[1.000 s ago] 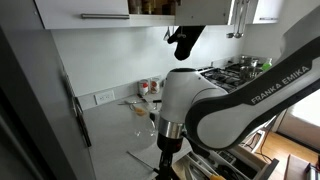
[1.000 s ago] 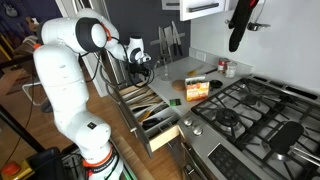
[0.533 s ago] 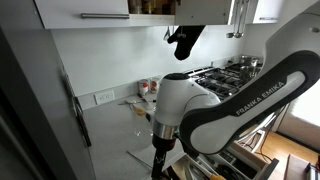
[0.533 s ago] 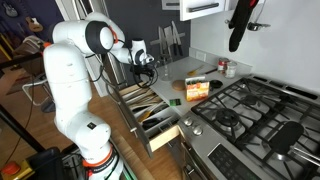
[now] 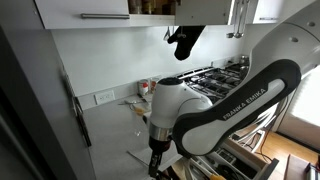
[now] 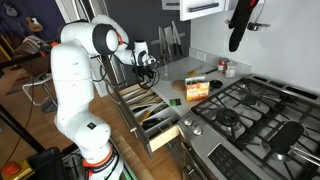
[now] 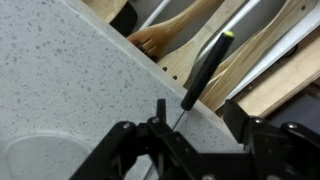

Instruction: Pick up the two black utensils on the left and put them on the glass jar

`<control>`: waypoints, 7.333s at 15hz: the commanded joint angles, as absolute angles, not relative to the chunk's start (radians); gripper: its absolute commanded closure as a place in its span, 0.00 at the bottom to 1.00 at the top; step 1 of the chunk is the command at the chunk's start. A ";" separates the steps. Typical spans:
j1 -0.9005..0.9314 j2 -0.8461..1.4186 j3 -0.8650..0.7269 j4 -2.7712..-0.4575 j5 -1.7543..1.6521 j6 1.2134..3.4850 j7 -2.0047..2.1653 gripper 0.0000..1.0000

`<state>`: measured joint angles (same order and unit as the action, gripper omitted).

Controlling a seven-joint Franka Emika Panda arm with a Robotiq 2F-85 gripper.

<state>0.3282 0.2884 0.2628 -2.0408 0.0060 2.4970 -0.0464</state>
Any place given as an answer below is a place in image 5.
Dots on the black magnetic knife rack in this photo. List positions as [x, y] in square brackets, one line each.
[81, 123]

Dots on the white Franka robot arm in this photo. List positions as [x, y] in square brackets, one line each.
[233, 110]

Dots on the red white tomato can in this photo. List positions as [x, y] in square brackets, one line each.
[143, 88]

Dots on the white wall cabinet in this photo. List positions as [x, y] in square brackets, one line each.
[83, 8]

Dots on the hanging metal ladle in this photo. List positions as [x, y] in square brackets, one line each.
[238, 33]
[230, 34]

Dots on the stainless gas stove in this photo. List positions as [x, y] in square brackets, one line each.
[210, 81]

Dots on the open wooden utensil drawer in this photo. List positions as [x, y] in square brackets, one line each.
[246, 156]

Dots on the dark grey refrigerator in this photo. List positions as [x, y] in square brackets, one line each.
[33, 100]

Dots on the white wall outlet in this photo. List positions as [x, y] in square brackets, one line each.
[104, 97]

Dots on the small spice jar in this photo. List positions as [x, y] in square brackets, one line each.
[154, 85]

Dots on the black oven mitt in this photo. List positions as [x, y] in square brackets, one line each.
[186, 41]

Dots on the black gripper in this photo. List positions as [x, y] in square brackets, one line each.
[160, 146]

